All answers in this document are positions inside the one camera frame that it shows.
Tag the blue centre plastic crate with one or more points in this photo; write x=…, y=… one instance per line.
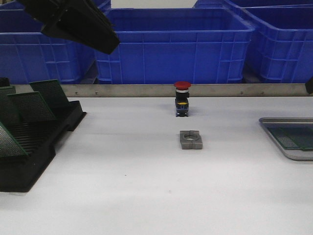
x=163, y=46

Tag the steel table edge rail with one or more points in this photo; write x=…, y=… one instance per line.
x=199, y=90

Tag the red emergency stop button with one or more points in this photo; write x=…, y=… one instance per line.
x=181, y=100

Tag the green board second row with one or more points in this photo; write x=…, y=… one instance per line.
x=32, y=107

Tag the silver metal tray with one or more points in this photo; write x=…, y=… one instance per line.
x=297, y=155

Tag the grey metal clamp block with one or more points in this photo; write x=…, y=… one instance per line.
x=190, y=140

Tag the blue right rear crate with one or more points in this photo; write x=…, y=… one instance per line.
x=248, y=3

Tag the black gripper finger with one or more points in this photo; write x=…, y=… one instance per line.
x=309, y=86

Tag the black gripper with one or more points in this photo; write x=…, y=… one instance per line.
x=75, y=20

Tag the green board rearmost right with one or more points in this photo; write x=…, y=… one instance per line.
x=52, y=93

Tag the blue right front crate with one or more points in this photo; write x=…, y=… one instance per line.
x=281, y=47

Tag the green board far left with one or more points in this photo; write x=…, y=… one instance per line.
x=9, y=115

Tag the blue left front crate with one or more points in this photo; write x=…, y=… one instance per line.
x=26, y=55

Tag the black slotted board rack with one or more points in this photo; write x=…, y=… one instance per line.
x=38, y=139

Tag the green board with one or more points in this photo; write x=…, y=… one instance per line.
x=9, y=115
x=9, y=147

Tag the green board third row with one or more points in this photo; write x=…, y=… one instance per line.
x=301, y=136

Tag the green board front left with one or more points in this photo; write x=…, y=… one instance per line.
x=9, y=147

